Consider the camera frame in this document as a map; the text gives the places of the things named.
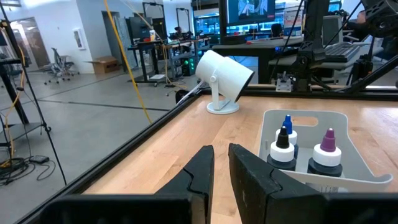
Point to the white spotlight lamp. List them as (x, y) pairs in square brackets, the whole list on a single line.
[(227, 74)]

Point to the grey office chair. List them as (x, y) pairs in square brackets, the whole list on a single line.
[(60, 65)]

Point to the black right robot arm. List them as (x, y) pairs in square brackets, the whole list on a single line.
[(311, 53)]

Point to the brown cardboard box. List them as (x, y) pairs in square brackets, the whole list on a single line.
[(105, 65)]

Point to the black light stand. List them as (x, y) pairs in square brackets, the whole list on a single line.
[(31, 93)]

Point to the large black-capped colouring bottle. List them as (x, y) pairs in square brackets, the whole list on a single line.
[(282, 152)]

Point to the black power adapter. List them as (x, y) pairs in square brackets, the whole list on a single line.
[(39, 159)]

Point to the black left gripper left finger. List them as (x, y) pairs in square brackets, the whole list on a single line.
[(199, 183)]

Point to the black office desk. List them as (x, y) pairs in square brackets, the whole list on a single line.
[(258, 49)]

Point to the framed wall picture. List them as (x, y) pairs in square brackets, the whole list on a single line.
[(79, 39)]

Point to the large blue-capped colouring bottle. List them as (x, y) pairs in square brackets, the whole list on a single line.
[(288, 124)]

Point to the white metal mounting bracket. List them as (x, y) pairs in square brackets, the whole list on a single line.
[(283, 84)]

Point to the computer tower green lights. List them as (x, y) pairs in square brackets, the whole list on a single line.
[(189, 66)]

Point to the white plastic storage bin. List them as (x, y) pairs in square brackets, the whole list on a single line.
[(357, 161)]

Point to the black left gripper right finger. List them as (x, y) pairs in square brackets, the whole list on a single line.
[(255, 186)]

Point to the large display monitor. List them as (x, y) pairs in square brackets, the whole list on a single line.
[(250, 11)]

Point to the large purple-capped colouring bottle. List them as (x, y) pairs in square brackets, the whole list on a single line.
[(326, 157)]

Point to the black keyboard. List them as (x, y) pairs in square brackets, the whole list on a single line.
[(340, 53)]

